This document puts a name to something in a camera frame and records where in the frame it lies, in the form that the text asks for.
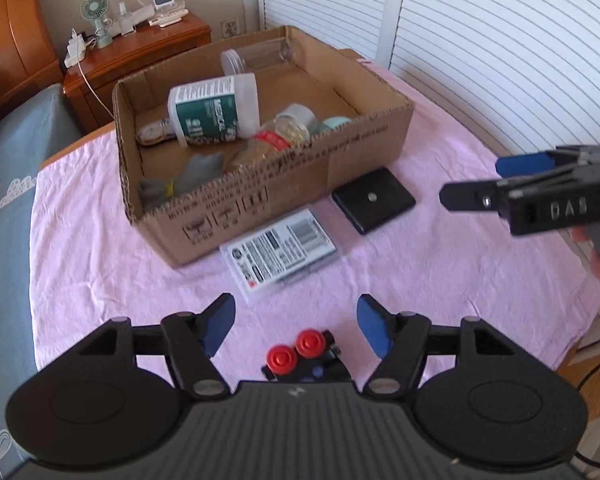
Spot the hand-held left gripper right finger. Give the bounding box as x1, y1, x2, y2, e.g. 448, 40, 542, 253
356, 294, 512, 397

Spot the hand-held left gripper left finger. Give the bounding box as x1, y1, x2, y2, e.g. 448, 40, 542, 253
80, 292, 237, 402

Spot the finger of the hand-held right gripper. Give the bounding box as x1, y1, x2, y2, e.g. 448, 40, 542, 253
496, 151, 583, 179
439, 179, 512, 214

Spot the black and red toy train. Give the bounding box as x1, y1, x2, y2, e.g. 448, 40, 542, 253
261, 329, 352, 385

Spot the light blue oval case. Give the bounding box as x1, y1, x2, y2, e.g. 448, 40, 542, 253
310, 116, 354, 136

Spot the cardboard box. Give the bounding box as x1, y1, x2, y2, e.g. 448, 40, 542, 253
111, 25, 415, 268

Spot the clear bottle of yellow capsules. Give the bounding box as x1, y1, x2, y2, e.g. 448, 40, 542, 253
225, 104, 319, 173

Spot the white bottle with green label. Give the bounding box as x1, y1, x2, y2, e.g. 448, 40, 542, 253
167, 73, 260, 147

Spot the black square box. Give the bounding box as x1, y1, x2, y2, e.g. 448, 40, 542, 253
331, 169, 417, 234

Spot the clear plastic package with label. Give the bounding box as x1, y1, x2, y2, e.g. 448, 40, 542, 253
219, 208, 340, 307

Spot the white louvered door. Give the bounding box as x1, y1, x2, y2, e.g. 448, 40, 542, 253
256, 0, 409, 68
387, 0, 600, 161

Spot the pink table cloth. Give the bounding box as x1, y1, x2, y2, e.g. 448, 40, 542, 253
30, 50, 600, 387

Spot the blue flowered bedsheet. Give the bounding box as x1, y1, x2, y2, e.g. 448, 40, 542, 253
0, 82, 84, 480

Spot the clear plastic jar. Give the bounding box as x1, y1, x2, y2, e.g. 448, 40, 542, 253
221, 40, 294, 77

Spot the wooden nightstand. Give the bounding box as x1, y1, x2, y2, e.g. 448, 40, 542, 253
62, 10, 212, 134

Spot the white power strip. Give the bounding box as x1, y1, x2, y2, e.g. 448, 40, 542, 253
65, 30, 89, 68

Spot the white remote control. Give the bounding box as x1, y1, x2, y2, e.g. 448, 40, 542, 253
149, 8, 190, 27

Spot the white stick holder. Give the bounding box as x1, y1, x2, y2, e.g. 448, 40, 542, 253
127, 0, 154, 26

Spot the small green desk fan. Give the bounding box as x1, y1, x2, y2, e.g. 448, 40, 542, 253
81, 0, 112, 50

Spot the wooden bed headboard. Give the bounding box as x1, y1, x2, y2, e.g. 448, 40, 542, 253
0, 0, 64, 126

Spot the black cable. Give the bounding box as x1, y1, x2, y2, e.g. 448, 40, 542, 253
575, 360, 600, 480

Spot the white power cable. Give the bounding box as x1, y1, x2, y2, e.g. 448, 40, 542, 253
77, 62, 117, 124

